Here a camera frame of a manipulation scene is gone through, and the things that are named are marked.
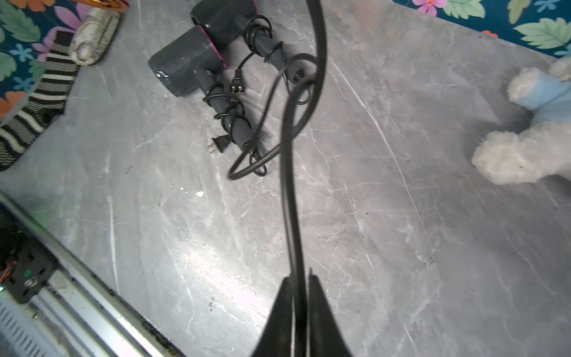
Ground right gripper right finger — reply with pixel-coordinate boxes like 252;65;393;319
309;270;352;357

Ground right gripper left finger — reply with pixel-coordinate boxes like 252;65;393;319
251;278;293;357

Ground black cord of pink dryer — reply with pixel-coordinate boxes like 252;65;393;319
227;0;329;357

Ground dark grey hair dryer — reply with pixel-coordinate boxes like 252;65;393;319
149;25;260;157
190;0;288;70

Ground pink hair dryer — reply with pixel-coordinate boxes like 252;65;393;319
74;0;130;13

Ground white slotted vent strip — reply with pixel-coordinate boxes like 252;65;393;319
1;300;52;356

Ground white teddy bear blue shirt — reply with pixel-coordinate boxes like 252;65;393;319
471;57;570;184

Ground black white striped sock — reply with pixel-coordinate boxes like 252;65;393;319
1;31;79;171

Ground rolled beige cloth bundle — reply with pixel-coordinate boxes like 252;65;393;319
68;8;121;66

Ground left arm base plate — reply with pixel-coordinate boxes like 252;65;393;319
1;205;59;304

